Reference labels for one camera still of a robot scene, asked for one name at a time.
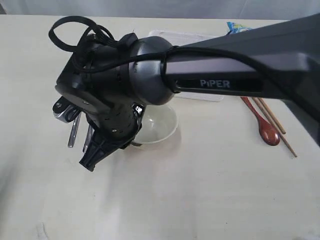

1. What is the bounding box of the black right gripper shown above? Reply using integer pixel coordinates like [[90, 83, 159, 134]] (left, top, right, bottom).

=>
[[54, 59, 143, 173]]

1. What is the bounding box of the silver fork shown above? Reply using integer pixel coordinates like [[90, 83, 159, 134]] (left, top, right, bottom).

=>
[[82, 125, 94, 154]]

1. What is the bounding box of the white patterned ceramic bowl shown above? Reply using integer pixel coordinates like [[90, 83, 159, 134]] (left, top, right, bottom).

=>
[[133, 104, 178, 146]]

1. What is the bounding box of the silver table knife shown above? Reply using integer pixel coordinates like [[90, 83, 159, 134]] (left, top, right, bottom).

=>
[[67, 114, 81, 148]]

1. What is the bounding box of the white perforated plastic basket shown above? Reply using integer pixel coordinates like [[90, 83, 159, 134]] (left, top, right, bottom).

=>
[[148, 30, 224, 102]]

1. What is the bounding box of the brown wooden chopstick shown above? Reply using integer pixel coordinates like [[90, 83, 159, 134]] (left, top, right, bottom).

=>
[[252, 97, 286, 134], [258, 97, 298, 158]]

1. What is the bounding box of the blue chips bag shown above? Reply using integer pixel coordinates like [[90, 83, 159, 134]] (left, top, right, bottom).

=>
[[227, 21, 252, 35]]

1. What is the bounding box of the red-brown wooden spoon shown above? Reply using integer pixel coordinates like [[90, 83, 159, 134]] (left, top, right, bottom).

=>
[[241, 96, 280, 146]]

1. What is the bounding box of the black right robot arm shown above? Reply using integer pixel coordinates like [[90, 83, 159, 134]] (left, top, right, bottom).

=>
[[48, 14, 320, 171]]

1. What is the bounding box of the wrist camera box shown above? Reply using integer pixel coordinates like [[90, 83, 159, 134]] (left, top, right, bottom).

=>
[[52, 96, 80, 123]]

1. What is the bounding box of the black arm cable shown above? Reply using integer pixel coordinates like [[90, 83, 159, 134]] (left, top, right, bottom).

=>
[[47, 15, 320, 111]]

